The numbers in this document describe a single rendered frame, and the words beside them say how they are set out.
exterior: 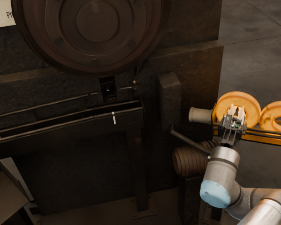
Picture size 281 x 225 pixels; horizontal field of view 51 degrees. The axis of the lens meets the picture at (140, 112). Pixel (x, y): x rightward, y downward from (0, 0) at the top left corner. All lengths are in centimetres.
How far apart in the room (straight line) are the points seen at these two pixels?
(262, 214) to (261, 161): 114
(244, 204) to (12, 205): 75
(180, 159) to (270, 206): 45
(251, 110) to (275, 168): 90
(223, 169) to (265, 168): 103
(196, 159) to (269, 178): 76
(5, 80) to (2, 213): 47
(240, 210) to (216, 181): 14
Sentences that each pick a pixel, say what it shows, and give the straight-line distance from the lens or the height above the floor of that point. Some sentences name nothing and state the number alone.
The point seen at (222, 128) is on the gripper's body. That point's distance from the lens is 100.
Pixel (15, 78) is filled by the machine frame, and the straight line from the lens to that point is 118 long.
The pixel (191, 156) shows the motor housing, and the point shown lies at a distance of 121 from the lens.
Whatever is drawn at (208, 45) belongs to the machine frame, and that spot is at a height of 87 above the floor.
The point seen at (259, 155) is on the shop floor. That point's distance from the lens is 199.
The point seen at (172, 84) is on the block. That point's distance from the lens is 112.
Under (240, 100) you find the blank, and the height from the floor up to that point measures 79.
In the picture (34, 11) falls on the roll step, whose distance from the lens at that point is 91.
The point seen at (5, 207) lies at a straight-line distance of 112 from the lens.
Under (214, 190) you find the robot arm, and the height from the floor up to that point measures 71.
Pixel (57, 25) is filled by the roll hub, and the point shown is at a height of 112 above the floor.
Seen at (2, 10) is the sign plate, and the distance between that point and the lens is 110.
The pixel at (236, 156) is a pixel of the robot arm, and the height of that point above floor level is 73.
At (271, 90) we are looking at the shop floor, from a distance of 255.
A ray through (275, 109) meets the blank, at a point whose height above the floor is 78.
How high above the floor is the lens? 143
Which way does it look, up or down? 40 degrees down
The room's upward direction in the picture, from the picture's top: 6 degrees counter-clockwise
